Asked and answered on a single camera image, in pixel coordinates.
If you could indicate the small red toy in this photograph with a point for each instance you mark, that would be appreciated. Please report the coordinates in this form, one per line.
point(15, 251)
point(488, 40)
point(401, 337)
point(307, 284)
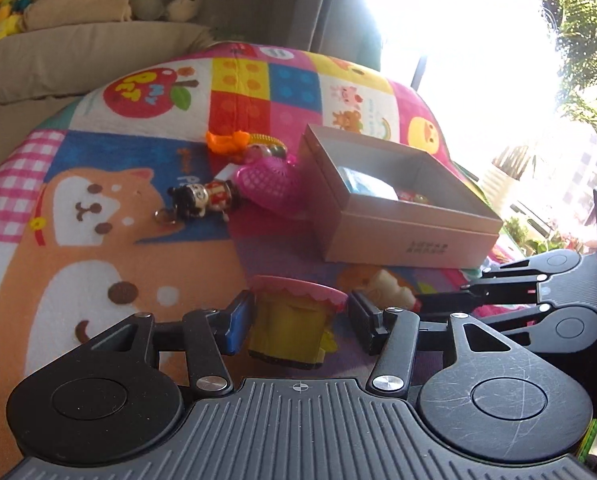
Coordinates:
point(413, 196)

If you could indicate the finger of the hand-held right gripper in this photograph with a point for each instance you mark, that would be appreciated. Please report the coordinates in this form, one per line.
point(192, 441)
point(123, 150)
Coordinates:
point(513, 266)
point(478, 301)

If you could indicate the palm plant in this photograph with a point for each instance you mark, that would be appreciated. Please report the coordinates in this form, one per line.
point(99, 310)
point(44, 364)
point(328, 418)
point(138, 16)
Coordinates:
point(585, 35)

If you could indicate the orange toy duck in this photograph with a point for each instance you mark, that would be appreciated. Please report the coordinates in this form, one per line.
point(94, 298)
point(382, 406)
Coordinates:
point(223, 141)

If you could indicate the teal white packet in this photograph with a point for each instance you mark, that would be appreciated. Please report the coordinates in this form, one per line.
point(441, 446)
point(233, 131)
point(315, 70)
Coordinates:
point(366, 183)

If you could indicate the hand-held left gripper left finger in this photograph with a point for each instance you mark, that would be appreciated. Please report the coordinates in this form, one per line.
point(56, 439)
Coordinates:
point(238, 321)

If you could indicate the colourful cartoon play mat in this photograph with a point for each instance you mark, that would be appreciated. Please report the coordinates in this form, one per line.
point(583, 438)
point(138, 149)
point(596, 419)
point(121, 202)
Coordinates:
point(128, 160)

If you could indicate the white bear plush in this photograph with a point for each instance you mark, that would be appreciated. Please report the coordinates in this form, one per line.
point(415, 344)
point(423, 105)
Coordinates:
point(186, 2)

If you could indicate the yellow ribbed toy cupcake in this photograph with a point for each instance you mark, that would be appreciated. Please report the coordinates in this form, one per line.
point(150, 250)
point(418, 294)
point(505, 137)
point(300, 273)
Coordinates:
point(288, 325)

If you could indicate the grey curtain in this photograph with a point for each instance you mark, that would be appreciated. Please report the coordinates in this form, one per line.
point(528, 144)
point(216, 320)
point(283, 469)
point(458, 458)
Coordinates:
point(348, 10)

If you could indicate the pink cardboard box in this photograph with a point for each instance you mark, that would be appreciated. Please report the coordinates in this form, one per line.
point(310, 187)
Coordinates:
point(378, 232)

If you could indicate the white ribbed plant pot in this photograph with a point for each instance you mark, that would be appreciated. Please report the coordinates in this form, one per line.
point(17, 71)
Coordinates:
point(495, 182)

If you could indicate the pink mesh toy basket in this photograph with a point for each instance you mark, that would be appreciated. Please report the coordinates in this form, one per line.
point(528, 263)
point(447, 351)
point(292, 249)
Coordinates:
point(263, 183)

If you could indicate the beige sofa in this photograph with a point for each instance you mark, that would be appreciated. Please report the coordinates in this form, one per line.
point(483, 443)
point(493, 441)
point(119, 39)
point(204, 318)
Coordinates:
point(53, 55)

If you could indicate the cream toy figure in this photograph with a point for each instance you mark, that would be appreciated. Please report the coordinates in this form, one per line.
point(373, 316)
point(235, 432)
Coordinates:
point(388, 285)

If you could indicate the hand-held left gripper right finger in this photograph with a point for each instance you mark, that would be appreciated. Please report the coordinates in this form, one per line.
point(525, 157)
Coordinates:
point(366, 321)

